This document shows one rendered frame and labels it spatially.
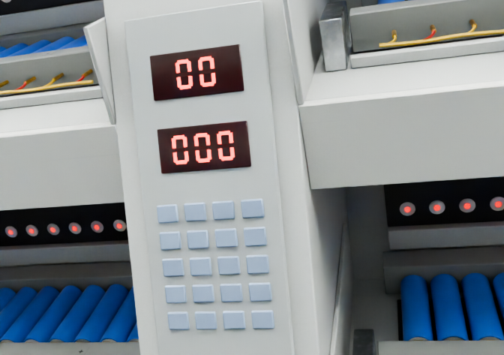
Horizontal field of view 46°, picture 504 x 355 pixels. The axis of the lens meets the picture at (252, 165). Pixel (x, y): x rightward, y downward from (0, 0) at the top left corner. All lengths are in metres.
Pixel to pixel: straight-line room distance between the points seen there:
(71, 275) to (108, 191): 0.20
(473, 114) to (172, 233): 0.15
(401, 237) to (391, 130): 0.18
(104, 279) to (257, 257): 0.23
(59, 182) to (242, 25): 0.13
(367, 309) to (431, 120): 0.19
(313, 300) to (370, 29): 0.15
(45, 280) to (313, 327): 0.29
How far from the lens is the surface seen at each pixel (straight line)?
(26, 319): 0.49
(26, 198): 0.36
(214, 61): 0.29
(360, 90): 0.29
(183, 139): 0.29
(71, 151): 0.33
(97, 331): 0.45
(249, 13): 0.29
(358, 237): 0.49
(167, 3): 0.30
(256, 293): 0.29
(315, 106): 0.28
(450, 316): 0.40
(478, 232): 0.45
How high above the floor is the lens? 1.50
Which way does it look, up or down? 3 degrees down
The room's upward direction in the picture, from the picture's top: 5 degrees counter-clockwise
